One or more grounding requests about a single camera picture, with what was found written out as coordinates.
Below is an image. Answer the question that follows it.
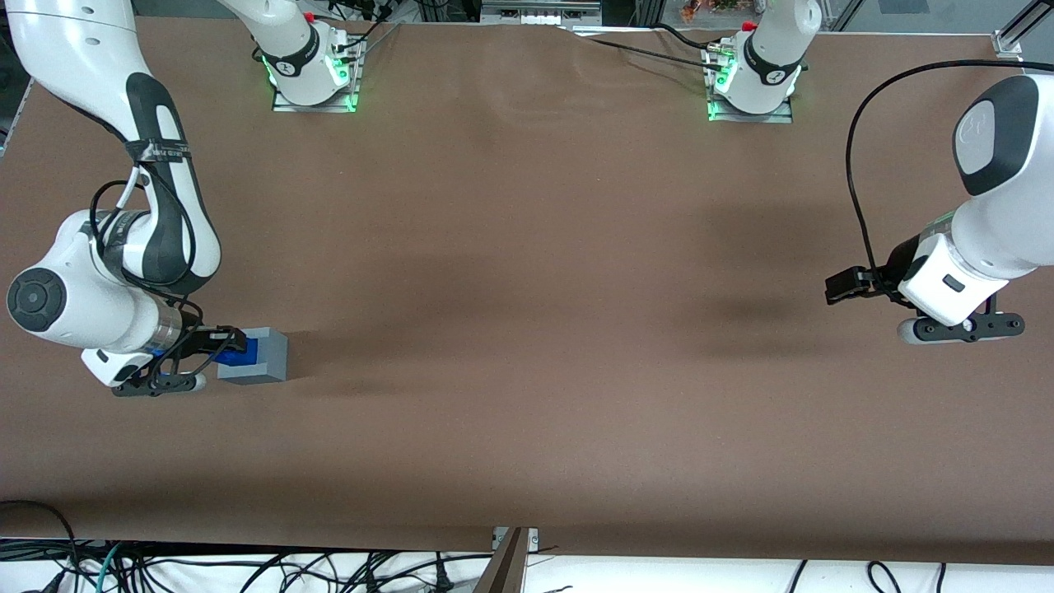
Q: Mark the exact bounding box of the black base power cable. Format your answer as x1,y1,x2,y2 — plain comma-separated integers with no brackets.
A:
572,35,730,68

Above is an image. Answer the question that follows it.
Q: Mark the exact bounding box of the teal floor cable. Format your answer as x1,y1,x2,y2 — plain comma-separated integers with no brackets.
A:
82,542,126,593

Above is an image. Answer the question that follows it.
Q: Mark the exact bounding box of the brown table cover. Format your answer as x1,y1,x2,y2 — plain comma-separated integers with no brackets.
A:
0,12,1054,566

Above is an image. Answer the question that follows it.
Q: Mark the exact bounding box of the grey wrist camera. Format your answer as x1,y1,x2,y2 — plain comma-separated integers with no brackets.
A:
110,373,208,399
897,311,1026,346

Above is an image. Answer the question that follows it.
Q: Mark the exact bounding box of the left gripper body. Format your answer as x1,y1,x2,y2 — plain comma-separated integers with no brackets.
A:
883,235,1010,327

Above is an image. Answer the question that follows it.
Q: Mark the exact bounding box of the black floor cable loop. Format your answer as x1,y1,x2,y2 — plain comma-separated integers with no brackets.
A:
0,499,81,593

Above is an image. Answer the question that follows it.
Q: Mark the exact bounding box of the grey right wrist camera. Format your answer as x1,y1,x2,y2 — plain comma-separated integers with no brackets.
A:
110,373,208,399

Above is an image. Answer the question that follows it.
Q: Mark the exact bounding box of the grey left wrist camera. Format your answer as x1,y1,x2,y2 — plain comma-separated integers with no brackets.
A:
897,311,1026,346

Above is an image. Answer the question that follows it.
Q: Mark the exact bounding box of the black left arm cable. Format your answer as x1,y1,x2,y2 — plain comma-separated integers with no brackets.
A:
846,59,1054,302

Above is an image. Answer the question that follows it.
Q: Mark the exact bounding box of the silver box behind table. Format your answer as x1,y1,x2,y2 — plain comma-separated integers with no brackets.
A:
480,0,604,26

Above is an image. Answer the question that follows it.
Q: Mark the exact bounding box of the dark aluminium frame bar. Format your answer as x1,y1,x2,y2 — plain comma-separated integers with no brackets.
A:
473,527,529,593

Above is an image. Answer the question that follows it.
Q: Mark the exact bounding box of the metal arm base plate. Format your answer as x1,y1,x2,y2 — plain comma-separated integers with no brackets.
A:
272,31,363,114
706,43,795,125

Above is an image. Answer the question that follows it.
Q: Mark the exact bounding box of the gray square base block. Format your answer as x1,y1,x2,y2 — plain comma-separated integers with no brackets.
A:
217,327,290,386

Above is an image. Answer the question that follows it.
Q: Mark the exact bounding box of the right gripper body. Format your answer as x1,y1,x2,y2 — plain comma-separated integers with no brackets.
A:
81,329,199,387

